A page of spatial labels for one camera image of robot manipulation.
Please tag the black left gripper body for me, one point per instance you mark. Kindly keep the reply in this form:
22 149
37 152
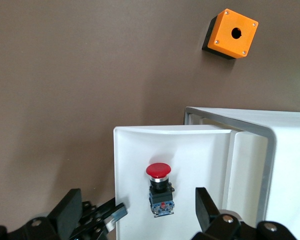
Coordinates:
90 225

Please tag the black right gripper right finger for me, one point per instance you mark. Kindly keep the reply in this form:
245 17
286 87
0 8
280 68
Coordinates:
207 212

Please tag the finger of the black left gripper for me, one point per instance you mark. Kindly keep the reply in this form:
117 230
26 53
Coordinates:
116 215

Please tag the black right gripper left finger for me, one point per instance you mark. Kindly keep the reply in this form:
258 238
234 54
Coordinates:
67 210

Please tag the white plastic drawer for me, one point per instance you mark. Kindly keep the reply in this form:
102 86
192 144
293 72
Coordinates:
190 155

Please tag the red mushroom push button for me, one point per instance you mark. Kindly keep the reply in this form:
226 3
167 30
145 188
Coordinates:
158 170

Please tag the orange black button box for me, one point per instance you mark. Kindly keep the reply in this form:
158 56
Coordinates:
230 37

